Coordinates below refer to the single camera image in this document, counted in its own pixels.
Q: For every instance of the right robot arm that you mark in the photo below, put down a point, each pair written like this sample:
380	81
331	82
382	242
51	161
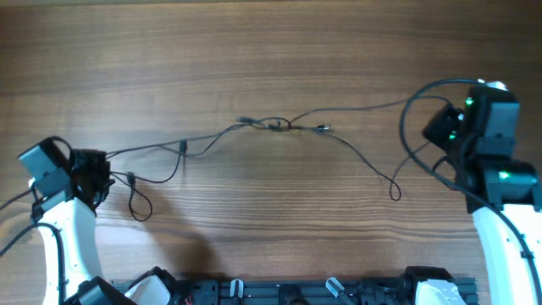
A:
502	194

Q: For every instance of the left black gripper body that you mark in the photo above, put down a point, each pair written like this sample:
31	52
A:
91	166

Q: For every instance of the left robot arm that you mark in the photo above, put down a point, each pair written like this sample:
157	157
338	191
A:
74	271

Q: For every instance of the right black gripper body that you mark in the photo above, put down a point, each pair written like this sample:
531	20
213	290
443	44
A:
440	128

